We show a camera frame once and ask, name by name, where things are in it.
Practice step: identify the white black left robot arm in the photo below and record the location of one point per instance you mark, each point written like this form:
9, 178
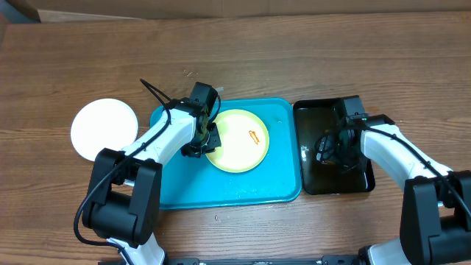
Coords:
123, 195

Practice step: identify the yellow plate with orange stain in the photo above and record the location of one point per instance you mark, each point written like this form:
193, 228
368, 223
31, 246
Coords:
244, 141

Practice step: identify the cardboard sheet at back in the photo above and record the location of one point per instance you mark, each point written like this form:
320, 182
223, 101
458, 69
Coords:
155, 9

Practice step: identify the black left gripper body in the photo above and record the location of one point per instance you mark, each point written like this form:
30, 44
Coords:
204, 144

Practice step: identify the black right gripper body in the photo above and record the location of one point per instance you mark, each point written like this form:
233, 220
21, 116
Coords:
338, 152

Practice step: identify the white plate with red stain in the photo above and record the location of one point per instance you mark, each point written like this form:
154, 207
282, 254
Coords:
103, 123

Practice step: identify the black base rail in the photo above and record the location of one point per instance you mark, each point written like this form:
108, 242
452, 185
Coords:
324, 260

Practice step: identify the black tray with water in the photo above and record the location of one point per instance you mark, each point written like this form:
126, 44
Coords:
312, 118

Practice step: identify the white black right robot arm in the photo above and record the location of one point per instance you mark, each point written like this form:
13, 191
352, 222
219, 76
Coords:
435, 218

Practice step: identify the teal plastic tray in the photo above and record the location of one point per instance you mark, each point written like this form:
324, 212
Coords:
196, 183

